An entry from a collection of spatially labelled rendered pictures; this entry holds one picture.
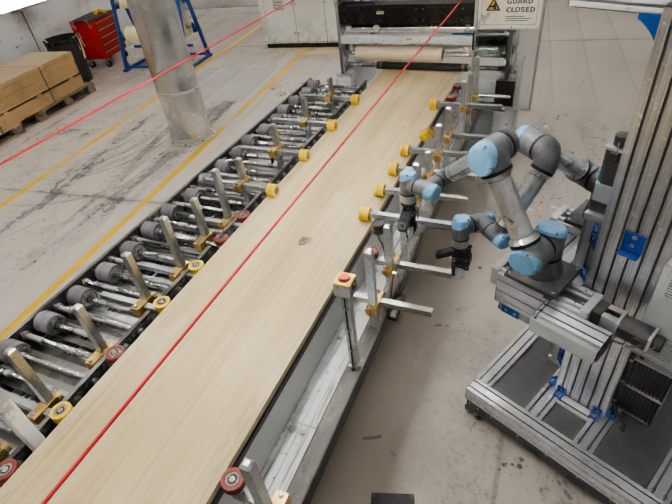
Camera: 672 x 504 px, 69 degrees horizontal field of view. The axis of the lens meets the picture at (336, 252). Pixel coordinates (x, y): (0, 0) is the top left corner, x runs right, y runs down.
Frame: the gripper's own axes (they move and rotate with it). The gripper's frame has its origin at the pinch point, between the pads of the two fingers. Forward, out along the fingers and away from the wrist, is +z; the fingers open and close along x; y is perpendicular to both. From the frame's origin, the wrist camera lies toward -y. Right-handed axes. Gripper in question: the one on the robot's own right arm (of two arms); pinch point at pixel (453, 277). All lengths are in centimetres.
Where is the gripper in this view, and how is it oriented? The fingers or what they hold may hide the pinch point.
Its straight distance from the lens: 242.6
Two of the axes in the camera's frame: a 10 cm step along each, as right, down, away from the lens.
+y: 9.2, 1.6, -3.7
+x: 3.8, -6.1, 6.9
